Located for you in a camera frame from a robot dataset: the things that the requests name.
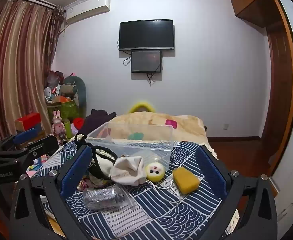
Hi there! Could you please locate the wooden upper cabinet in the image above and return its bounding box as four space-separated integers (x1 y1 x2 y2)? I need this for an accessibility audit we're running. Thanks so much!
229 0 280 28

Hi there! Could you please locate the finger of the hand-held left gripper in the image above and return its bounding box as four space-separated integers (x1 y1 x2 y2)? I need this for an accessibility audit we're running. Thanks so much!
2 135 60 166
0 127 38 154

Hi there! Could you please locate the green storage bin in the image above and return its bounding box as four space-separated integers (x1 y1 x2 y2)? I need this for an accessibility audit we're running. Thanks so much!
47 99 78 123

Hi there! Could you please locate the silver sequin pouch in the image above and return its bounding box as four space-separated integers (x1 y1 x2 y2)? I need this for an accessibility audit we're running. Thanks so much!
83 184 136 212

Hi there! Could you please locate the curtain rail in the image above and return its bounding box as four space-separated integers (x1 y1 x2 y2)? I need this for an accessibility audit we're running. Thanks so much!
0 0 67 12

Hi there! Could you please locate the dark purple garment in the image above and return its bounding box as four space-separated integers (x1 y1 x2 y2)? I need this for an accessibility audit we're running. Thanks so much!
80 109 117 137

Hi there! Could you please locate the beige plush cushion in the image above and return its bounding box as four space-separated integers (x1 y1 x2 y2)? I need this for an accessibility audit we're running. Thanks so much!
107 111 208 146

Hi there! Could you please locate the floral scrunchie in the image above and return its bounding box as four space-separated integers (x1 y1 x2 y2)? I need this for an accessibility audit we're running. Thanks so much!
77 177 99 192

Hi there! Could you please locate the white cloth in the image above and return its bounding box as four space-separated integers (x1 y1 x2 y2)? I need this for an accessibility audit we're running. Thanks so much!
110 156 147 187

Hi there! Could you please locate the pink rabbit toy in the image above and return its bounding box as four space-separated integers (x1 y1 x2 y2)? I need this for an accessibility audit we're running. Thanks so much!
52 110 67 137

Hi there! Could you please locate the yellow plush arch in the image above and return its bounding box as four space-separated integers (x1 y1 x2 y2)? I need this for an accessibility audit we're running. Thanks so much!
128 101 157 114

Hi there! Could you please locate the pile of toys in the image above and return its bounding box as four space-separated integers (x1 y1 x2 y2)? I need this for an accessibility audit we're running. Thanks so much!
44 70 74 104

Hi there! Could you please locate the large black television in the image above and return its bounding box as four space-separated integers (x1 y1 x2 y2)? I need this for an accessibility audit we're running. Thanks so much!
119 19 174 52

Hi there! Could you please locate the navy patterned blanket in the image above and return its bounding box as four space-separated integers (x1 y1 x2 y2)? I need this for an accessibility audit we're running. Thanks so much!
29 140 240 240

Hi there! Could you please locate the white air conditioner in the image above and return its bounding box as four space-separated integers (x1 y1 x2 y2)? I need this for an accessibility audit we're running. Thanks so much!
65 0 111 26

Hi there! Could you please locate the yellow sponge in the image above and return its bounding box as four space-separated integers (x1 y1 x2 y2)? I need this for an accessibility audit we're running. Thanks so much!
172 167 201 195

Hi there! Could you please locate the small black monitor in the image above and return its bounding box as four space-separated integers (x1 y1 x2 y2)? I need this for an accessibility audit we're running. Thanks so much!
131 50 162 73

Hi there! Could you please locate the striped brown curtain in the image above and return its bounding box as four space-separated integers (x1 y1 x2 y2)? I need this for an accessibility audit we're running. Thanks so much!
0 0 65 146

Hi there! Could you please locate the wooden door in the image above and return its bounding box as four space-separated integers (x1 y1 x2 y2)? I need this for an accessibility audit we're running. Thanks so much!
258 22 293 171

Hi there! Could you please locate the yellow round plush toy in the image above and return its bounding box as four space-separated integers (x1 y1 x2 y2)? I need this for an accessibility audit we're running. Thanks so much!
146 162 166 182

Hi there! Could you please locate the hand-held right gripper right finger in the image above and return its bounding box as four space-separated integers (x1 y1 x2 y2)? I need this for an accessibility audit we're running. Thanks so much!
195 145 278 240

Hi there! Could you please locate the grey-green plush dinosaur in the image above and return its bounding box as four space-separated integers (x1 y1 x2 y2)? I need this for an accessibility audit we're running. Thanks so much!
63 75 87 117

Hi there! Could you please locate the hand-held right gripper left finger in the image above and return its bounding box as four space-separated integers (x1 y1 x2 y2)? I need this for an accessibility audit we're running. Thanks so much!
10 145 97 240

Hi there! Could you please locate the clear plastic container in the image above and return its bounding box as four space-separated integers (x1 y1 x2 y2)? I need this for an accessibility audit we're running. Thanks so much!
85 122 174 168

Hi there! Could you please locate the white cable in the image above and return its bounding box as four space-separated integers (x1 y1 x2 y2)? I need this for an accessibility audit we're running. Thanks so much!
146 155 205 206

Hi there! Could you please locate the red box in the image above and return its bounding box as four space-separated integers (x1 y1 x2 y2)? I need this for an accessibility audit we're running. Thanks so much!
15 112 42 132

